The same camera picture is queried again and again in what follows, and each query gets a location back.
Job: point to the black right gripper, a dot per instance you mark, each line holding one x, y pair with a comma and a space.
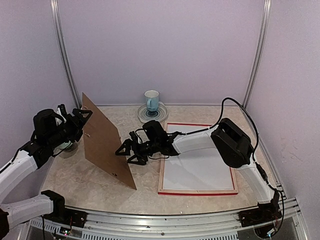
127, 142

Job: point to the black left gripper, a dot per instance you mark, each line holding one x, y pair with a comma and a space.
77, 128

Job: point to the brown cardboard backing board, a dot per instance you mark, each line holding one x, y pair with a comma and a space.
101, 140

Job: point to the red wooden picture frame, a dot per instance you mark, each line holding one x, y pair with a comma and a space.
194, 137

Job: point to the cat photo print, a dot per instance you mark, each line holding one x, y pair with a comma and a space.
197, 172

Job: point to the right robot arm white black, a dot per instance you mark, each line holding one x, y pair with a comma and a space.
234, 147

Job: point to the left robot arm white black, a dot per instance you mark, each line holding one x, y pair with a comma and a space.
52, 128

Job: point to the small green ceramic bowl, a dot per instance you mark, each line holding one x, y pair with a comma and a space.
67, 147

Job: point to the striped ceramic plate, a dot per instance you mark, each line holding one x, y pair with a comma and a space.
160, 115

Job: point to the light blue ceramic mug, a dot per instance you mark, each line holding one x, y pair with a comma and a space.
152, 100

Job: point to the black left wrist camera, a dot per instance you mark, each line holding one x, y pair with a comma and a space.
61, 111

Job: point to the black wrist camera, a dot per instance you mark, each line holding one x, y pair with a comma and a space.
61, 111
135, 137

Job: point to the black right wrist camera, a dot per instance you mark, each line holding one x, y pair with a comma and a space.
135, 137

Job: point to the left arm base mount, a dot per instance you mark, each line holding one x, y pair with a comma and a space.
70, 217

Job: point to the left aluminium corner post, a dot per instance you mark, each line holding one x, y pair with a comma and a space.
54, 5

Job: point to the aluminium corner post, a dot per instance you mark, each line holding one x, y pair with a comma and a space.
54, 5
258, 53

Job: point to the aluminium front rail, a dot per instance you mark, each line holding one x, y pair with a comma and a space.
102, 225

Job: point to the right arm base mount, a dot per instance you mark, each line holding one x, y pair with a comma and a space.
264, 213

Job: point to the right aluminium corner post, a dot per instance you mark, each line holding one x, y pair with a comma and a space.
258, 53

